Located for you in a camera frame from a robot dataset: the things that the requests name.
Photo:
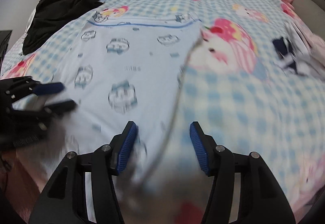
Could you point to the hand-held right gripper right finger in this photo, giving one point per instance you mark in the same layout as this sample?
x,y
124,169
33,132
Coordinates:
x,y
199,147

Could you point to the light blue printed pajama garment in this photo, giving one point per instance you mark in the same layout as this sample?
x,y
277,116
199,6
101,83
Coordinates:
x,y
142,69

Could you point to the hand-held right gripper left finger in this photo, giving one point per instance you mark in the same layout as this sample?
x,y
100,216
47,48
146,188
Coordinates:
x,y
127,147

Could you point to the checked cartoon printed blanket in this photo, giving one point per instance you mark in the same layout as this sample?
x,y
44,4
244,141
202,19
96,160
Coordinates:
x,y
228,102

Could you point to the white folded garment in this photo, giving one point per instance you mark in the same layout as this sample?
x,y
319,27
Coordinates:
x,y
304,61

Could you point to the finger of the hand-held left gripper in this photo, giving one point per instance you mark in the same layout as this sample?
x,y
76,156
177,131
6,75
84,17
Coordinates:
x,y
49,88
62,107

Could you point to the black garment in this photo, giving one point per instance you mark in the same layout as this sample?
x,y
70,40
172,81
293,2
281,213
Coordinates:
x,y
63,8

